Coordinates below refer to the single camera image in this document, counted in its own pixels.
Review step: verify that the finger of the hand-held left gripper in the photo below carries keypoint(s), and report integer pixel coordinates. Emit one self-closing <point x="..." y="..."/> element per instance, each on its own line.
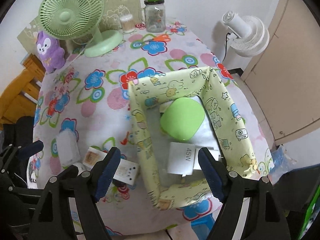
<point x="70" y="172"/>
<point x="32" y="146"/>

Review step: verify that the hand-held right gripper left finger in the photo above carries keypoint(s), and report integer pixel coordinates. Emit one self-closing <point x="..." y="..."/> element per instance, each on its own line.
<point x="107" y="175"/>

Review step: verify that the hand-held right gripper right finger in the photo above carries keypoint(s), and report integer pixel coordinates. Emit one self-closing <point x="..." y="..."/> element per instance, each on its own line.
<point x="210" y="175"/>

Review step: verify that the white power strip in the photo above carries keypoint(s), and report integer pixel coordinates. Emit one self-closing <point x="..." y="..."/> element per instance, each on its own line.
<point x="125" y="172"/>

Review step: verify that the white charger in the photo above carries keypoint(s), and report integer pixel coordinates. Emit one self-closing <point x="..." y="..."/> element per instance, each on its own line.
<point x="180" y="158"/>

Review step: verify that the green rounded case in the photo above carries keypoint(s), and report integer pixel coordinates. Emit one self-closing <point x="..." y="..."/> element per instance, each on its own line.
<point x="182" y="118"/>

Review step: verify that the yellow printed fabric box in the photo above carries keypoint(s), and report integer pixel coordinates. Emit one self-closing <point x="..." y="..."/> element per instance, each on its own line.
<point x="175" y="85"/>

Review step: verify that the dark clothing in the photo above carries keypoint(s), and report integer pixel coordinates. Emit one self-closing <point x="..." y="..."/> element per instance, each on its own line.
<point x="22" y="130"/>

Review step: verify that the blue stool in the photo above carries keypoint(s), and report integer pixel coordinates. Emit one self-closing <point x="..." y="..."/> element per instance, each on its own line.
<point x="201" y="227"/>

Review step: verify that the wooden chair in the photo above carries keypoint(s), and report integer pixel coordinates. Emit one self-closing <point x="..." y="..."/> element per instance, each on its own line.
<point x="17" y="92"/>

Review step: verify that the blue plastic bag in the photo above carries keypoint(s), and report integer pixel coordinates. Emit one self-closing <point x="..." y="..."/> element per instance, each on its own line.
<point x="281" y="160"/>

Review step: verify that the black box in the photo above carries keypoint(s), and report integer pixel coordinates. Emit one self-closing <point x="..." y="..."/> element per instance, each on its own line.
<point x="295" y="182"/>

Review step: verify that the purple plush toy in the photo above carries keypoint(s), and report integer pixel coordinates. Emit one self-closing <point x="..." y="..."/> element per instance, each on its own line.
<point x="48" y="52"/>

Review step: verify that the green printed box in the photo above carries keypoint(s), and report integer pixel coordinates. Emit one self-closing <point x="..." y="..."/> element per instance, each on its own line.
<point x="311" y="217"/>

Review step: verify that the beige door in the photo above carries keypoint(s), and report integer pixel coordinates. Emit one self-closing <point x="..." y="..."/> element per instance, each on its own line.
<point x="295" y="80"/>

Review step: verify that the green desk fan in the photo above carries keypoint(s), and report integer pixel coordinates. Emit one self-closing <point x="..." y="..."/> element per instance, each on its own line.
<point x="66" y="16"/>

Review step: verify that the orange scissors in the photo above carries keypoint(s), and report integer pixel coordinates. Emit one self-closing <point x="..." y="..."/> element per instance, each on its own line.
<point x="162" y="38"/>

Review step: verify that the white standing fan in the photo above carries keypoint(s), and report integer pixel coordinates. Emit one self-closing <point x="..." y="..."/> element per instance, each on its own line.
<point x="247" y="30"/>

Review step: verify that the cotton swab jar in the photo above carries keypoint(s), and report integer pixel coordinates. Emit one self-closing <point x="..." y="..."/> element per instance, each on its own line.
<point x="127" y="23"/>

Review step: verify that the glass jar with green lid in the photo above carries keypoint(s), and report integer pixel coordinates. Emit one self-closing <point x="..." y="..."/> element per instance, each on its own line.
<point x="155" y="17"/>

